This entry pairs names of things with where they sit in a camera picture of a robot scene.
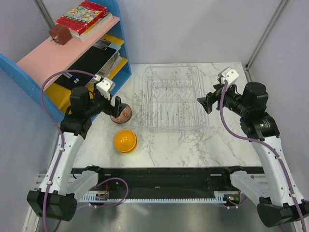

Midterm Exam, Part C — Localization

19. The brown wooden cube box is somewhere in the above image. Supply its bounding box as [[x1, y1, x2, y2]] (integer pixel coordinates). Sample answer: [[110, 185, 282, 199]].
[[49, 24, 72, 45]]

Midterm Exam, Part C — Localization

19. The yellow-orange plastic bowl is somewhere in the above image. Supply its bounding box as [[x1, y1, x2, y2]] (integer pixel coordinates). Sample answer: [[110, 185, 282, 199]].
[[114, 130, 138, 153]]

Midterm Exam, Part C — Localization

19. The spiral notebook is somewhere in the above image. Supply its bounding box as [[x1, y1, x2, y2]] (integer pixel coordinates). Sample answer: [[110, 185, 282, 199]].
[[97, 52, 122, 78]]

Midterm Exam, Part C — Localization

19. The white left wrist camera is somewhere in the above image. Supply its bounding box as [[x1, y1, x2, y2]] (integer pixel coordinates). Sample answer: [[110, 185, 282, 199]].
[[96, 77, 115, 100]]

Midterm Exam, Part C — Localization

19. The white slotted cable duct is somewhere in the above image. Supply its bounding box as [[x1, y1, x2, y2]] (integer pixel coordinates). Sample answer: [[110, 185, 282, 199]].
[[79, 191, 226, 204]]

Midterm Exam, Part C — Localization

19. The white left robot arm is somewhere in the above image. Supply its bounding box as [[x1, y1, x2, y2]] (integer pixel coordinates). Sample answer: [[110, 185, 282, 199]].
[[27, 87, 126, 221]]

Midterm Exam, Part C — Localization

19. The white wire dish rack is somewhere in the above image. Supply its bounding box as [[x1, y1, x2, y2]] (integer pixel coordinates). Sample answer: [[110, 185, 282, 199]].
[[143, 65, 206, 132]]

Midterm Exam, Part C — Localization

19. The black clipboard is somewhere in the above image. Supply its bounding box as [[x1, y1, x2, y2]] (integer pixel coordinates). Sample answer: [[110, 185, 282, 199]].
[[55, 46, 117, 90]]

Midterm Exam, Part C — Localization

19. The red patterned ceramic bowl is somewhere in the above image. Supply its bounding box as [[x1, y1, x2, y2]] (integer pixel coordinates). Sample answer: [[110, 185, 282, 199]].
[[110, 104, 132, 124]]

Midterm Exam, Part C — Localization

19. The red cover book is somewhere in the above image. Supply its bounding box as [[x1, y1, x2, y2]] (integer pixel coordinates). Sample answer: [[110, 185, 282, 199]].
[[56, 0, 108, 36]]

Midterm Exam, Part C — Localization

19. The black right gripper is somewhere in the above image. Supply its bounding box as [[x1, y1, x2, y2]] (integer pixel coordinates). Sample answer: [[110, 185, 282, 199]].
[[197, 81, 251, 117]]

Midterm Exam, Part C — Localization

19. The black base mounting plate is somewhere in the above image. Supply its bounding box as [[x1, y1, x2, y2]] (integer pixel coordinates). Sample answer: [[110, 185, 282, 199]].
[[72, 165, 264, 199]]

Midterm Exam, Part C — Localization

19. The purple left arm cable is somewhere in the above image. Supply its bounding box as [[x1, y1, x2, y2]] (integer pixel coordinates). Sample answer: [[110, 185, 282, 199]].
[[40, 69, 101, 232]]

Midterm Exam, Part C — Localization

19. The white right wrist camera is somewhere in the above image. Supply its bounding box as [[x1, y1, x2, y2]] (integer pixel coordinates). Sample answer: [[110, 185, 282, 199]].
[[218, 67, 239, 85]]

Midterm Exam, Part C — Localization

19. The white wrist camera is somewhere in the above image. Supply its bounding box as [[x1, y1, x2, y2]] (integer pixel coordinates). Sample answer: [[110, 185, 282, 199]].
[[218, 67, 239, 85], [96, 77, 115, 100]]

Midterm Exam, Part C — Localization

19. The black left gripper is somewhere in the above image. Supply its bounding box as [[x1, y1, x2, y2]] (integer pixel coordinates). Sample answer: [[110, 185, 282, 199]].
[[85, 82, 126, 118]]

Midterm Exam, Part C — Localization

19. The blue pink shelf unit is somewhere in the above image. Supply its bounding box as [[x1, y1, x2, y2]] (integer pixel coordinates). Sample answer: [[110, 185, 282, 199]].
[[0, 0, 133, 133]]

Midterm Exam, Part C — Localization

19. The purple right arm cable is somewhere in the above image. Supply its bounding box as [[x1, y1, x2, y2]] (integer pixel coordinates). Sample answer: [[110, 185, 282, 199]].
[[218, 81, 307, 232]]

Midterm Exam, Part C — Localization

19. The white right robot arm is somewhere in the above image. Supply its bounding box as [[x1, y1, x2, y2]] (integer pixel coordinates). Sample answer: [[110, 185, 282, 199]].
[[197, 82, 309, 232]]

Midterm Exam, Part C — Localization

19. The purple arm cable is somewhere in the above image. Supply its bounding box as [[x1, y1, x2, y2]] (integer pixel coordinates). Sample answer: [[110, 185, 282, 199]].
[[218, 81, 307, 232], [40, 69, 101, 232]]

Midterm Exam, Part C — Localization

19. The white thick book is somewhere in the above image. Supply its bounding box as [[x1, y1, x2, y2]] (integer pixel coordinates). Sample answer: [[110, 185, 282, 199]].
[[70, 13, 113, 42]]

